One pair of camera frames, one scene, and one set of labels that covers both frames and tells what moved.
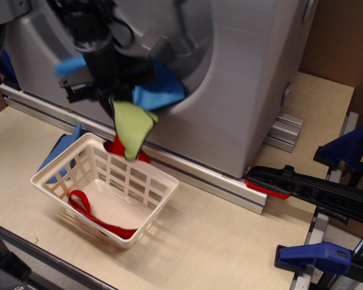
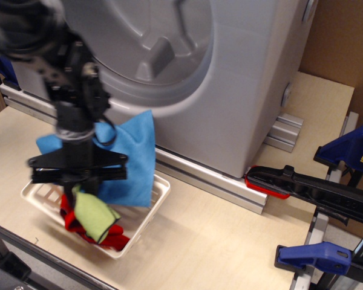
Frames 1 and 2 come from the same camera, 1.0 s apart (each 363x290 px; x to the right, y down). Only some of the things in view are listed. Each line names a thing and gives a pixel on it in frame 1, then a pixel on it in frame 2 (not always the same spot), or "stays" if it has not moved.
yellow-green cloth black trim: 132,125 to 94,217
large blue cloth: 156,87 to 135,139
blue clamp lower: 323,255 stays
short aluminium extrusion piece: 285,132 stays
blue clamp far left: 5,67 stays
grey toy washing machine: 239,61 stays
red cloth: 115,147 to 114,239
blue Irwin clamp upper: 357,148 stays
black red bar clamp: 345,200 stays
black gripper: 112,75 to 78,162
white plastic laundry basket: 117,197 to 43,199
